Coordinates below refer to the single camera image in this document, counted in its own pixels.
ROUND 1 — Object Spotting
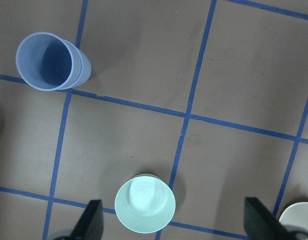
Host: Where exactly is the blue cup on table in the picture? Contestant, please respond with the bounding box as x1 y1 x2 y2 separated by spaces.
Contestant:
55 39 92 90

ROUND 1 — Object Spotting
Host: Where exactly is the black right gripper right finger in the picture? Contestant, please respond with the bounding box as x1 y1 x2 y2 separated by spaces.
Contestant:
244 197 291 240

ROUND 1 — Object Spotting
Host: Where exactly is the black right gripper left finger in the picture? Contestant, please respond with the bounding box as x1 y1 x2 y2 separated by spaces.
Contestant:
69 199 104 240

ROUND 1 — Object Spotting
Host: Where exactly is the blue cup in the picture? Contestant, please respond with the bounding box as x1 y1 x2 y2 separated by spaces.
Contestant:
55 39 92 90
16 32 81 91

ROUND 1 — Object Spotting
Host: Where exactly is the green bowl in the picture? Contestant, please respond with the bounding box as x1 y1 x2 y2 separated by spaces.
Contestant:
114 173 176 234

